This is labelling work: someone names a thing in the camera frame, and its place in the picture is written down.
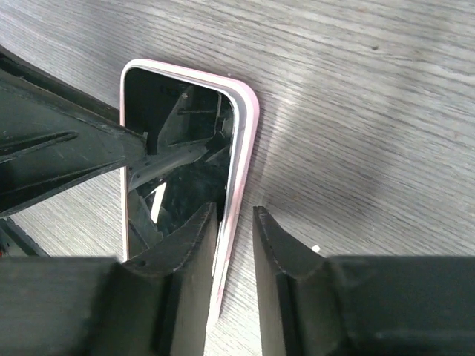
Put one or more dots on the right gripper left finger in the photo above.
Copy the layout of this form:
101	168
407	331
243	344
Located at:
156	303

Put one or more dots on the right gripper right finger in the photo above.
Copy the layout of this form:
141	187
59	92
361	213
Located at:
359	304

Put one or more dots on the black phone face up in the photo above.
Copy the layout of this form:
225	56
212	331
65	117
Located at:
188	138

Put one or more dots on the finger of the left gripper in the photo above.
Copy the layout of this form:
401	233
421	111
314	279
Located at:
54	136

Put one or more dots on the pink phone case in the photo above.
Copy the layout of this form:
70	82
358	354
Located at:
245	108

